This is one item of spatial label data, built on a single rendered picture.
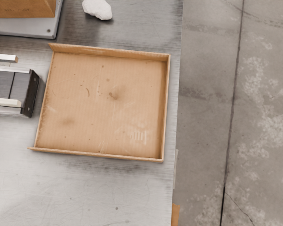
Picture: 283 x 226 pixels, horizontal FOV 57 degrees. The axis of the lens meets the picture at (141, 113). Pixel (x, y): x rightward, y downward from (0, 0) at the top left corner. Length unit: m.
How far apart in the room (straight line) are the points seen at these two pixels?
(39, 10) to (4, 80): 0.19
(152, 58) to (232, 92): 1.02
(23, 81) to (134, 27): 0.32
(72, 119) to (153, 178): 0.24
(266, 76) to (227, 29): 0.38
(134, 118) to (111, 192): 0.18
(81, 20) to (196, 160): 1.01
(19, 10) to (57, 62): 0.16
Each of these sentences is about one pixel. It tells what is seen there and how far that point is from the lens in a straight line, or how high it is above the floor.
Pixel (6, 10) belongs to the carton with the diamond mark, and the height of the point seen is 0.88.
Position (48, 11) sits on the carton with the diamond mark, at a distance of 0.73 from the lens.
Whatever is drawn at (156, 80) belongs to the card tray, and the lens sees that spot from 0.66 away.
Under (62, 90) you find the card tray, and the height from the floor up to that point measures 0.83.
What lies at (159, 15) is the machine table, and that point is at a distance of 0.75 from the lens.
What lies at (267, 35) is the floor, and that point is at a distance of 1.89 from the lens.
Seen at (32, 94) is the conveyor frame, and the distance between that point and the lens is 0.67.
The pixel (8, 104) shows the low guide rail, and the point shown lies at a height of 0.91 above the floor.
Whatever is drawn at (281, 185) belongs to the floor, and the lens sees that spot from 1.64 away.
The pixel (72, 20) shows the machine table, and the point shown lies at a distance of 0.76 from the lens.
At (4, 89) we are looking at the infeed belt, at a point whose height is 0.88.
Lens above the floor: 1.44
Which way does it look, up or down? 75 degrees down
